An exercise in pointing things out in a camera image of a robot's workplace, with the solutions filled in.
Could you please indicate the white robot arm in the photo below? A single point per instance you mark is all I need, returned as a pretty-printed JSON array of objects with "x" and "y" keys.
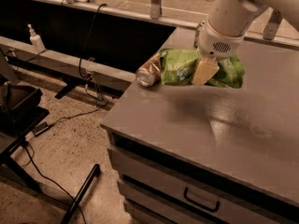
[{"x": 225, "y": 27}]

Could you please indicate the grey drawer with black handle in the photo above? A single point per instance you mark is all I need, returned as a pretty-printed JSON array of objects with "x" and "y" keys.
[{"x": 159, "y": 195}]

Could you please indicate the green rice chip bag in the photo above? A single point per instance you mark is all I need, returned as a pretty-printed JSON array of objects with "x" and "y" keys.
[{"x": 189, "y": 67}]

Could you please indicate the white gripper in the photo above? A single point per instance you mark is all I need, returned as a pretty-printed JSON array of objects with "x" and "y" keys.
[{"x": 216, "y": 45}]

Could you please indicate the metal window post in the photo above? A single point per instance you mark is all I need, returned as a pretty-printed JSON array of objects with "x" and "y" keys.
[{"x": 155, "y": 9}]

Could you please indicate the white pump bottle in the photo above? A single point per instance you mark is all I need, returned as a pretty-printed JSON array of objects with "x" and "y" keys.
[{"x": 36, "y": 39}]

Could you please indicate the brown can lying down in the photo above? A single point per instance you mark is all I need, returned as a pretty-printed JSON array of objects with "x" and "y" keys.
[{"x": 149, "y": 72}]

